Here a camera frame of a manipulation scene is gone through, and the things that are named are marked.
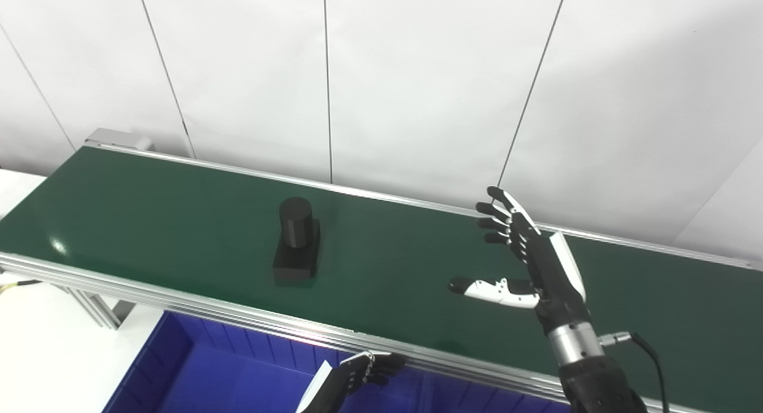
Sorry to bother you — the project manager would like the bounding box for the aluminium conveyor leg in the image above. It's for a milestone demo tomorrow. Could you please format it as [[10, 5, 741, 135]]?
[[55, 282, 137, 331]]

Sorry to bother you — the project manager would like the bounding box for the black cylinder block part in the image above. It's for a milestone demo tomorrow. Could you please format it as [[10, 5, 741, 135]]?
[[272, 197, 321, 283]]

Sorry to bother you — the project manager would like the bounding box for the blue plastic bin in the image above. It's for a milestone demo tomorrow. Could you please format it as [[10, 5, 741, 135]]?
[[417, 368, 574, 413], [101, 310, 430, 413]]

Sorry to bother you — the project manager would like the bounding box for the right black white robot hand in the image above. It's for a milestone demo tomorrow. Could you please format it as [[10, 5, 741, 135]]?
[[448, 187, 591, 336]]

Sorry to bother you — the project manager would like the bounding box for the green conveyor belt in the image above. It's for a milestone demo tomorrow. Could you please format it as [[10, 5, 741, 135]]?
[[0, 140, 763, 413], [0, 146, 763, 413]]

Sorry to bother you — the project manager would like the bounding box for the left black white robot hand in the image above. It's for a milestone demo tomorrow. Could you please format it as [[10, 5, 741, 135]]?
[[295, 352, 408, 413]]

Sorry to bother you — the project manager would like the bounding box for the yellow cable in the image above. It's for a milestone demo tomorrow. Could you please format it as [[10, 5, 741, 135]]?
[[0, 279, 42, 295]]

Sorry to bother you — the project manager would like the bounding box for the grey conveyor end housing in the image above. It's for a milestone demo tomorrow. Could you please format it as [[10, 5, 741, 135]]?
[[85, 128, 156, 153]]

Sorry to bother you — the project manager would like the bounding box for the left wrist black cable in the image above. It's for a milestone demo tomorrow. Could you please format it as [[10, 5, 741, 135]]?
[[598, 331, 666, 413]]

